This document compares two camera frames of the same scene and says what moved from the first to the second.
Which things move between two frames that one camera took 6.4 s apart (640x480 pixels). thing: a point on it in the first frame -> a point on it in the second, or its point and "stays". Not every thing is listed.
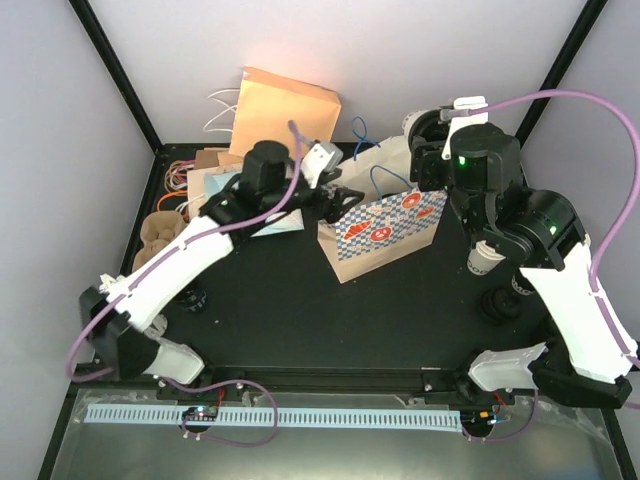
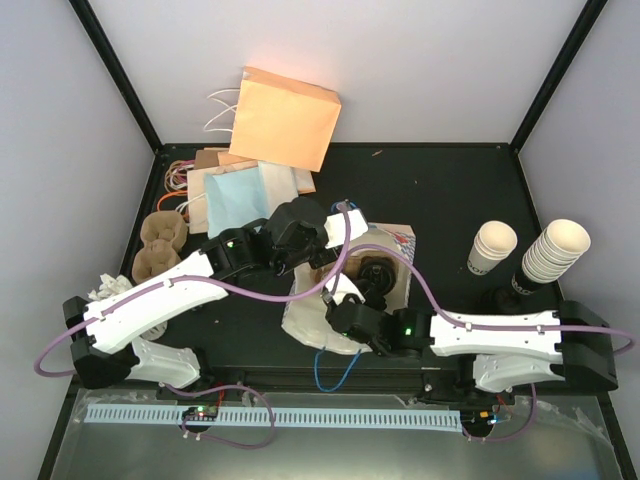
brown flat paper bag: x=206 y=158 stays
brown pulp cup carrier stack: x=156 y=228 stays
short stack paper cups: x=484 y=259 stays
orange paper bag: x=266 y=103 stays
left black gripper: x=322 y=211 -> x=331 y=257
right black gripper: x=424 y=164 -> x=329 y=312
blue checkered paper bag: x=393 y=219 -> x=307 y=315
